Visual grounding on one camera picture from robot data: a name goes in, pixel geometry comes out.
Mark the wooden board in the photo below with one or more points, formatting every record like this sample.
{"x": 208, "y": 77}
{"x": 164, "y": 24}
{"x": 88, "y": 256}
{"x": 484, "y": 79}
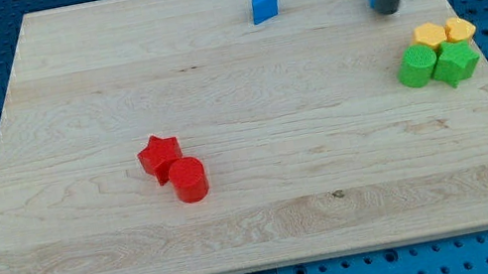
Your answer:
{"x": 311, "y": 146}

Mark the red cylinder block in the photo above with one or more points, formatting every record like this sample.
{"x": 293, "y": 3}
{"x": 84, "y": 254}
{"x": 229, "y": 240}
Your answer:
{"x": 189, "y": 179}

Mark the red star block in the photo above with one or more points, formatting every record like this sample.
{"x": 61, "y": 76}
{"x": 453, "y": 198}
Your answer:
{"x": 158, "y": 155}

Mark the blue triangular prism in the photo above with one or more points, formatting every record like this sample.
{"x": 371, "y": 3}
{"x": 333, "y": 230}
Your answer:
{"x": 263, "y": 10}

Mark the green cylinder block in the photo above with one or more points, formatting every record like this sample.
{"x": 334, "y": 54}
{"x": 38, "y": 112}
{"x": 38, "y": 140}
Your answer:
{"x": 417, "y": 65}

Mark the yellow hexagon block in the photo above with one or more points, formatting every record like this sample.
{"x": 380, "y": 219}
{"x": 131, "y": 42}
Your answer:
{"x": 429, "y": 34}

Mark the green star block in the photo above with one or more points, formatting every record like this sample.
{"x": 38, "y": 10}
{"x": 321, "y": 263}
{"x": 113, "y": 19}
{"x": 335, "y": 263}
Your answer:
{"x": 455, "y": 62}

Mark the yellow heart block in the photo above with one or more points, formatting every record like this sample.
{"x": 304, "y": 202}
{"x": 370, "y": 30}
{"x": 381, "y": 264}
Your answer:
{"x": 458, "y": 29}

